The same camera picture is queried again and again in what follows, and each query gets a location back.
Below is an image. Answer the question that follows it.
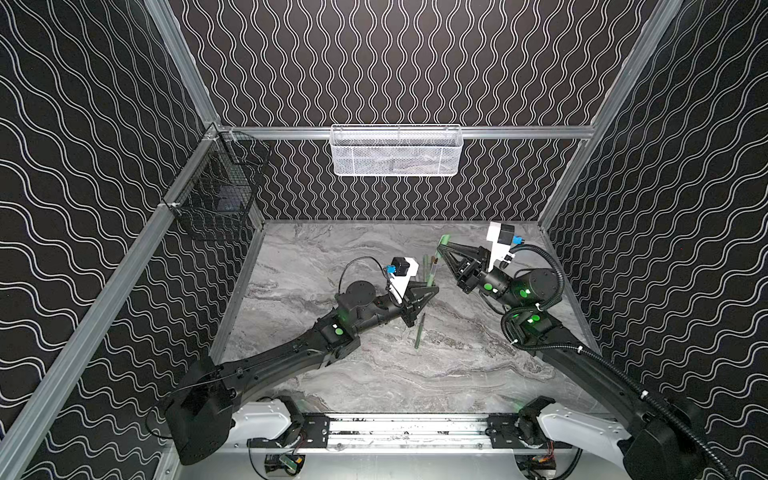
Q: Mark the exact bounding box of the dark green pen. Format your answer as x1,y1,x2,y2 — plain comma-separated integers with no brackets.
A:
425,256,437,287

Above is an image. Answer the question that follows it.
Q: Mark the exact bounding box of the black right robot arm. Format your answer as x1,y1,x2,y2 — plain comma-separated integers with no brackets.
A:
438,242,734,479

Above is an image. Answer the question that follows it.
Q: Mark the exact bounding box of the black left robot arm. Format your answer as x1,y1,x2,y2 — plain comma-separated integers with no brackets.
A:
162,280,439,466

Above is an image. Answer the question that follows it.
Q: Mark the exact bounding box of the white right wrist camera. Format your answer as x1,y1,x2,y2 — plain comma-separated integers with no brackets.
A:
486,222,525,271

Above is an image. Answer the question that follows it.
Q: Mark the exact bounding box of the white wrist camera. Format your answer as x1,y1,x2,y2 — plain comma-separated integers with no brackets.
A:
385,257,419,304
486,222,525,271

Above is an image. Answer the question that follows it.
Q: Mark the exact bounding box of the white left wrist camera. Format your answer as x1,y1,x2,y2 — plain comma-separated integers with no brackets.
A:
385,257,419,304

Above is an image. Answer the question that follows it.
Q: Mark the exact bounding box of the aluminium right corner post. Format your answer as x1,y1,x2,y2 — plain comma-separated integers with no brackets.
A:
538,0,682,230

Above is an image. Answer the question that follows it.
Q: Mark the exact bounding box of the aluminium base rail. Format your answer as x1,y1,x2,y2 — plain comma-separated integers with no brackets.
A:
231,413,570,454

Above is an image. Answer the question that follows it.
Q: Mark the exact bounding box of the white wire mesh basket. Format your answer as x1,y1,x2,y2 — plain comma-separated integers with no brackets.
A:
329,124,464,177

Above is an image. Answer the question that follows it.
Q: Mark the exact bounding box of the black wire mesh basket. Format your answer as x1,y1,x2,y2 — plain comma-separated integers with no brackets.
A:
164,122,274,244

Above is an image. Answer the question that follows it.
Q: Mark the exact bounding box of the aluminium frame corner post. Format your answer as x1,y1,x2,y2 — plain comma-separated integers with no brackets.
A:
145,0,221,126

